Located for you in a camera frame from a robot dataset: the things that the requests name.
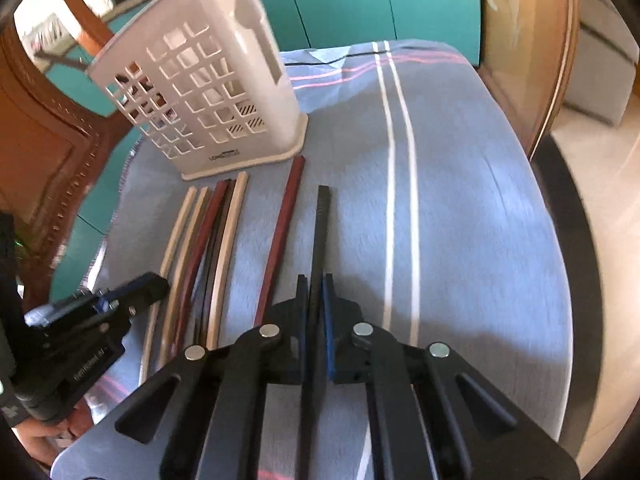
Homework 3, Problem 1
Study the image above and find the black chopstick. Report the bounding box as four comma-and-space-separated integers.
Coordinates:
299, 185, 332, 480

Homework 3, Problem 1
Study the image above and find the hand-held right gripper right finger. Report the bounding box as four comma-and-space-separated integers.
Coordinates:
322, 273, 581, 480

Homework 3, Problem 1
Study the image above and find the dark brown chopstick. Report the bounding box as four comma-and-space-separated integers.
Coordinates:
194, 178, 237, 346

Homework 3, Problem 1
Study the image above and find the white plastic utensil holder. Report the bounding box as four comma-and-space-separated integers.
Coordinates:
87, 0, 309, 182

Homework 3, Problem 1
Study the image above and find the beige chopstick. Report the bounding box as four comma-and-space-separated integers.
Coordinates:
207, 171, 249, 348
156, 187, 210, 368
137, 186, 198, 386

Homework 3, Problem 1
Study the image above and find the grey striped blanket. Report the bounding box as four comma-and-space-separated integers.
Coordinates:
50, 37, 573, 480

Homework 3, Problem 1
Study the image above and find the grey cabinet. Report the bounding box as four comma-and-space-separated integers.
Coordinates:
557, 5, 640, 128

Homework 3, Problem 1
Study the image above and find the person's left hand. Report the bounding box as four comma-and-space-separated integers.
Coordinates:
17, 417, 76, 466

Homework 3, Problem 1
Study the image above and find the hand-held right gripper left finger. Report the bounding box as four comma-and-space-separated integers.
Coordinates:
114, 274, 308, 480

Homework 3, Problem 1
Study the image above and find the red-brown chopstick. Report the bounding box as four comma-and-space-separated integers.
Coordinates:
252, 155, 307, 328
170, 180, 230, 356

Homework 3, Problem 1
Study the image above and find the carved wooden chair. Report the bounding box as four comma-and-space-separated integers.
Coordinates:
0, 0, 143, 301

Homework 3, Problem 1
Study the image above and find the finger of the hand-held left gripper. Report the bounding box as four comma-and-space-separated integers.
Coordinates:
97, 272, 170, 313

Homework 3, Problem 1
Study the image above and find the teal cabinet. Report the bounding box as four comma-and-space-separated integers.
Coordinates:
247, 0, 483, 68

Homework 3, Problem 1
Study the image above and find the wooden frame glass door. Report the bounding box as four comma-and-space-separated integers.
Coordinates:
475, 0, 583, 161

